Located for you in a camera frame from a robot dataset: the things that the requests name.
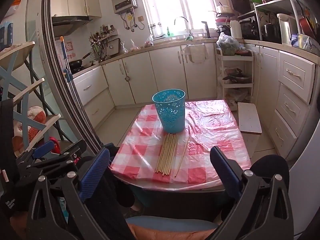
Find white stool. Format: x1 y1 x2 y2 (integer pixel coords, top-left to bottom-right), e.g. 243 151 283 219
237 102 262 158

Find steel pot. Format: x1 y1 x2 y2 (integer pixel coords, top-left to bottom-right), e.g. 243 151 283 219
261 23 282 43

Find kitchen window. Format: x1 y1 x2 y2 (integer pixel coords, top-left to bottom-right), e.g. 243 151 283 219
140 0 233 37

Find cream wall cabinets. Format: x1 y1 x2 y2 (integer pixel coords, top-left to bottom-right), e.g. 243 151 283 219
51 0 102 18

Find range hood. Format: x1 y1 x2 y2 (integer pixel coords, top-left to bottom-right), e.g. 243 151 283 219
51 16 94 37

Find row of bamboo chopsticks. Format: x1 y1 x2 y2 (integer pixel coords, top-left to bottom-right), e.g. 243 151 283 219
155 133 178 176

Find blue handled mop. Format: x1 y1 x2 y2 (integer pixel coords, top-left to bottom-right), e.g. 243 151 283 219
60 36 75 83

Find chrome faucet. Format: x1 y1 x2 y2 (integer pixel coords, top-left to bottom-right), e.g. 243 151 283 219
174 16 192 37

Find dark glass table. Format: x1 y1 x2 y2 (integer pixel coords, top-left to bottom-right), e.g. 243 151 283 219
112 170 227 193

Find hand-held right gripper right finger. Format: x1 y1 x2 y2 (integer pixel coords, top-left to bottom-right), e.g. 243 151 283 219
210 146 294 240

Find white appliance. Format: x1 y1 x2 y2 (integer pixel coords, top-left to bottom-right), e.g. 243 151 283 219
287 117 320 235

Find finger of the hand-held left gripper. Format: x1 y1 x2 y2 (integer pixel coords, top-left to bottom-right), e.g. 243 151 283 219
37 151 87 179
16 139 87 167

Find blue wooden shelf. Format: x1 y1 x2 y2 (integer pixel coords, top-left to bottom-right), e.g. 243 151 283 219
0 41 78 155

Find wall utensil rack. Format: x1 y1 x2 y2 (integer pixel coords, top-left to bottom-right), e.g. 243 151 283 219
89 25 119 60

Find blue packet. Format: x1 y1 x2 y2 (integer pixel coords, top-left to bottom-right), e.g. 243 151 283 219
290 34 320 57

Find orange cloth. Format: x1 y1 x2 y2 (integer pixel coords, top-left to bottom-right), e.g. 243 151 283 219
132 224 218 240

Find teal perforated plastic basket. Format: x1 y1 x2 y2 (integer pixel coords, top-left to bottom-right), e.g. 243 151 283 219
152 89 186 133

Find pan with lid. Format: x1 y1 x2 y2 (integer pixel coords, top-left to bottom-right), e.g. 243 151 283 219
222 69 252 83

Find cream kitchen base cabinets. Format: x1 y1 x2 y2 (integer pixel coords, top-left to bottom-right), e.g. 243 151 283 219
70 39 320 160

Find white water boiler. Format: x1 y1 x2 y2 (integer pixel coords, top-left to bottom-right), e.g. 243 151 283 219
276 13 299 44

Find plastic bag of vegetables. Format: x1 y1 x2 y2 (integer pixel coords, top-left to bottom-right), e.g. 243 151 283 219
216 32 247 55

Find stacked pots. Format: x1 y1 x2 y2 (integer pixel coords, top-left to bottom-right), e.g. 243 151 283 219
215 4 235 35

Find single bamboo chopstick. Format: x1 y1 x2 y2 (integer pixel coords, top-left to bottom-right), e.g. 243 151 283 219
174 135 190 178

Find white hanging bin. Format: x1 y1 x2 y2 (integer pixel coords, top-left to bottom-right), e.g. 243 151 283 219
180 43 209 64

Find white shelf rack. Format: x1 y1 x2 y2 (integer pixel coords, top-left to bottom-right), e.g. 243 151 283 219
237 0 304 44

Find red pan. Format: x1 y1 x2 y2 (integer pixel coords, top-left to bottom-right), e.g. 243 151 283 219
299 7 317 34

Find dark cloth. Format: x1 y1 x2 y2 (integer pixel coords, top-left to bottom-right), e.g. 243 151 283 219
95 166 145 240

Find red checkered plastic tablecloth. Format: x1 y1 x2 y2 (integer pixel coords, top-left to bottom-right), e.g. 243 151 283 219
109 99 252 185

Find white thermos jug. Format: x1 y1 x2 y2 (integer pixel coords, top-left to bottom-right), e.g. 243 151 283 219
229 19 243 39

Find stuffed toy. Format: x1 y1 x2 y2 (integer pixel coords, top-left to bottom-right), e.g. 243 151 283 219
12 106 47 155

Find black toaster oven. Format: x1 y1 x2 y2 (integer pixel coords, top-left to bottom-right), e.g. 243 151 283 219
239 19 260 40

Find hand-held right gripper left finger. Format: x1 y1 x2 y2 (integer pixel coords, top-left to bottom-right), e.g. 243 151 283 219
26 148 111 240

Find white storage trolley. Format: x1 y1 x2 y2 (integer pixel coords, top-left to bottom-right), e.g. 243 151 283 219
215 49 255 110

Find black wok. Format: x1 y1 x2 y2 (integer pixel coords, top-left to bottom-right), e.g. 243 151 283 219
68 52 92 71

